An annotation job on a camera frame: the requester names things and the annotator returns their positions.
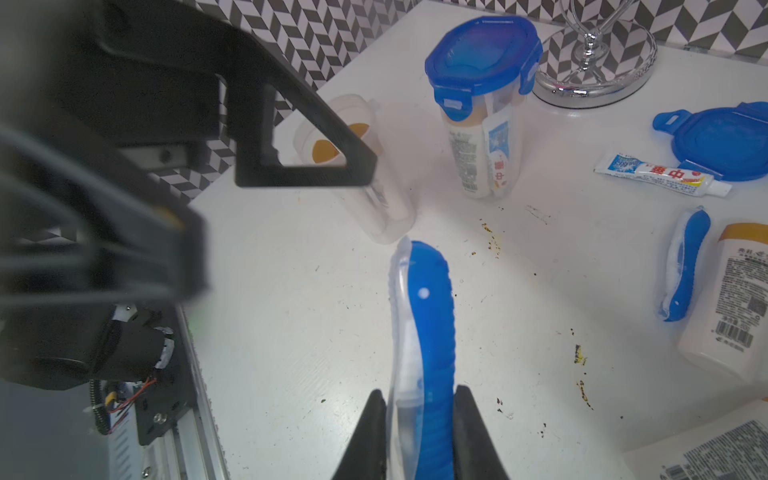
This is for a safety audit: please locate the white bottle by cup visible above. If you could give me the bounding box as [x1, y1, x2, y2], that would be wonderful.
[623, 398, 767, 480]

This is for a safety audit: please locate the blue lid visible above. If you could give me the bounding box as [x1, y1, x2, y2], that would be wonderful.
[425, 16, 543, 122]
[652, 102, 767, 182]

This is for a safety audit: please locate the chrome glass holder stand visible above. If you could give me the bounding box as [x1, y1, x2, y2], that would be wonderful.
[533, 0, 658, 110]

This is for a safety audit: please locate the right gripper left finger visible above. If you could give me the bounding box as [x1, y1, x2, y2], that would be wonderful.
[332, 389, 387, 480]

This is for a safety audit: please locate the toothpaste tube back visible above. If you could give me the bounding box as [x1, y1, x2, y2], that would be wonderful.
[593, 153, 732, 198]

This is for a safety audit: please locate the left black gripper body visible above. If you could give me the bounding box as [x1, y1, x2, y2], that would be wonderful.
[1, 1, 220, 148]

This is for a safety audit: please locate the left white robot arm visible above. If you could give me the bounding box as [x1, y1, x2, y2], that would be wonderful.
[1, 1, 377, 390]

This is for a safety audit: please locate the blue toothbrush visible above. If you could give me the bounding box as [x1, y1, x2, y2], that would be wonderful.
[656, 206, 711, 322]
[386, 237, 456, 479]

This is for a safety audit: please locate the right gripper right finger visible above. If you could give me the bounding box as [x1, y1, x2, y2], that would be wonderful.
[453, 385, 509, 480]

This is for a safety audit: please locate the blue toothbrush back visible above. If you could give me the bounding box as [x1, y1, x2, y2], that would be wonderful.
[656, 206, 711, 322]

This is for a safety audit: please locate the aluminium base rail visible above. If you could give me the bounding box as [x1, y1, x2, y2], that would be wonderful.
[103, 304, 230, 479]

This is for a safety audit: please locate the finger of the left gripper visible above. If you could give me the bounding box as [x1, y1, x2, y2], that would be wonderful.
[101, 1, 349, 189]
[1, 120, 207, 309]

